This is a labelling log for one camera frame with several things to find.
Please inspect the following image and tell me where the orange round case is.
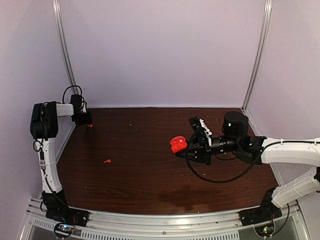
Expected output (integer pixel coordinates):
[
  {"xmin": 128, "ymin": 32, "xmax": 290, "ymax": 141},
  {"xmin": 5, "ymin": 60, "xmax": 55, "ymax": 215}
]
[{"xmin": 170, "ymin": 136, "xmax": 188, "ymax": 154}]

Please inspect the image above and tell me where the front aluminium rail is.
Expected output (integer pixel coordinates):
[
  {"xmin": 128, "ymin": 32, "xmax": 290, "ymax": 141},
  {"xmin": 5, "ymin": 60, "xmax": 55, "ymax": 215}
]
[{"xmin": 17, "ymin": 198, "xmax": 311, "ymax": 240}]

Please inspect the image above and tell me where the right aluminium frame post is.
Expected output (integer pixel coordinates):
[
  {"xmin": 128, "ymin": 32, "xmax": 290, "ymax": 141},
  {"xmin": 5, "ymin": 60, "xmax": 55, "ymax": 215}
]
[{"xmin": 241, "ymin": 0, "xmax": 273, "ymax": 112}]

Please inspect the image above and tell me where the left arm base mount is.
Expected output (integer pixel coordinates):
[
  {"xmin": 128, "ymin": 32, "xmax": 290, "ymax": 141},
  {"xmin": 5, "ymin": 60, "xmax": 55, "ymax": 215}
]
[{"xmin": 45, "ymin": 208, "xmax": 89, "ymax": 227}]

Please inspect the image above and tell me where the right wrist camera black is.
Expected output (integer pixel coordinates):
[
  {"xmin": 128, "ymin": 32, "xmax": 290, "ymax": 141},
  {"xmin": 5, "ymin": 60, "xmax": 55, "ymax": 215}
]
[{"xmin": 189, "ymin": 117, "xmax": 213, "ymax": 137}]

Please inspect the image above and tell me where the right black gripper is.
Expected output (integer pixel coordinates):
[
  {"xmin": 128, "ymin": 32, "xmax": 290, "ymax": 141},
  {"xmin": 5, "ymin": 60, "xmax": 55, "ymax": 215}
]
[{"xmin": 174, "ymin": 134, "xmax": 241, "ymax": 167}]

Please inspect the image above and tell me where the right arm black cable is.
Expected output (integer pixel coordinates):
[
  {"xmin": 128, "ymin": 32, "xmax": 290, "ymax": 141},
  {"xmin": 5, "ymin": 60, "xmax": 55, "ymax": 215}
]
[{"xmin": 184, "ymin": 134, "xmax": 261, "ymax": 184}]

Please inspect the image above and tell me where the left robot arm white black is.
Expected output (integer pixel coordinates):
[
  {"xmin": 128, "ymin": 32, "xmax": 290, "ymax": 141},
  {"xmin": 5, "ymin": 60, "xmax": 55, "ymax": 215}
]
[{"xmin": 30, "ymin": 94, "xmax": 93, "ymax": 222}]

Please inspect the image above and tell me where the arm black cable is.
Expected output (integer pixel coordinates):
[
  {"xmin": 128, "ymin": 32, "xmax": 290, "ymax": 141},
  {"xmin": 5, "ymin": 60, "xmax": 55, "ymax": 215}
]
[
  {"xmin": 184, "ymin": 134, "xmax": 261, "ymax": 184},
  {"xmin": 61, "ymin": 85, "xmax": 87, "ymax": 111}
]

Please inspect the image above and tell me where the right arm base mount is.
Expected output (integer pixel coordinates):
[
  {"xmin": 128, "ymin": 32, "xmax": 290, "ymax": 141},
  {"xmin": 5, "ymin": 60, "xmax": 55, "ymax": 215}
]
[{"xmin": 239, "ymin": 207, "xmax": 282, "ymax": 227}]

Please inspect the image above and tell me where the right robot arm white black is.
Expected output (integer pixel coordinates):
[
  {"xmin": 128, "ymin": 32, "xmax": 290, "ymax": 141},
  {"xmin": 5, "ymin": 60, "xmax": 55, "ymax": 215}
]
[{"xmin": 170, "ymin": 111, "xmax": 320, "ymax": 221}]

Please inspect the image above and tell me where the orange wireless earbud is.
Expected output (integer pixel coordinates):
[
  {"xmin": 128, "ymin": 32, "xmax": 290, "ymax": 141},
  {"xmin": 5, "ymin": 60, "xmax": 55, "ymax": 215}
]
[{"xmin": 104, "ymin": 159, "xmax": 112, "ymax": 164}]

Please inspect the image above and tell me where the aluminium frame post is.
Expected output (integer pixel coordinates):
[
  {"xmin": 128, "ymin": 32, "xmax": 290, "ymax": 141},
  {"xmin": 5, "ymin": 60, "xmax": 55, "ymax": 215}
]
[
  {"xmin": 241, "ymin": 0, "xmax": 273, "ymax": 112},
  {"xmin": 52, "ymin": 0, "xmax": 76, "ymax": 86}
]

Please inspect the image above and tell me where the left aluminium frame post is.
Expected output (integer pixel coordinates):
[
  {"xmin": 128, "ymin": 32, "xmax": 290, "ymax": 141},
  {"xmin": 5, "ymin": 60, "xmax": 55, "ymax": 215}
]
[{"xmin": 52, "ymin": 0, "xmax": 76, "ymax": 86}]

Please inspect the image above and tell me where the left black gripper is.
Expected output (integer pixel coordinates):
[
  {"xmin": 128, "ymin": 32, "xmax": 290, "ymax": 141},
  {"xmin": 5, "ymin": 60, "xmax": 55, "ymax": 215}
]
[{"xmin": 71, "ymin": 110, "xmax": 93, "ymax": 126}]

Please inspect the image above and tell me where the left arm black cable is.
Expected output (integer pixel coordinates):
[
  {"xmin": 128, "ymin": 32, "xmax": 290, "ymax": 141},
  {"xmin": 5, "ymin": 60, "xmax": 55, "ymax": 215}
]
[{"xmin": 61, "ymin": 85, "xmax": 87, "ymax": 111}]

